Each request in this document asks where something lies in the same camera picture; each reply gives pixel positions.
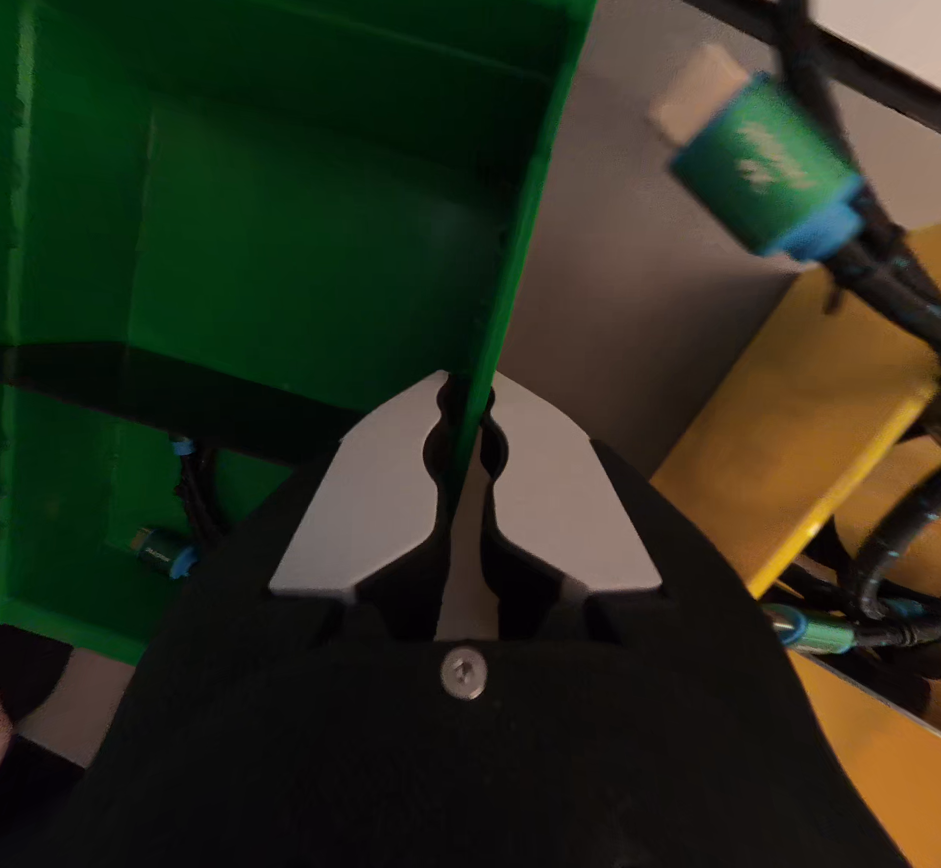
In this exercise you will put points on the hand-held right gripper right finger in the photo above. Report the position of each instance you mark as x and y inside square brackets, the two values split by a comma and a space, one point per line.
[574, 516]

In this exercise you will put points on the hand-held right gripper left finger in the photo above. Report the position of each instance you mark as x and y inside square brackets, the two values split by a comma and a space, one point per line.
[360, 516]

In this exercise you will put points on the yellow plastic bin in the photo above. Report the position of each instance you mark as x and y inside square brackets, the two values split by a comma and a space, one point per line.
[794, 413]

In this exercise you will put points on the green plastic bin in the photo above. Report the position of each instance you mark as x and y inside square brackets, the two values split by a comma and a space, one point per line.
[294, 148]

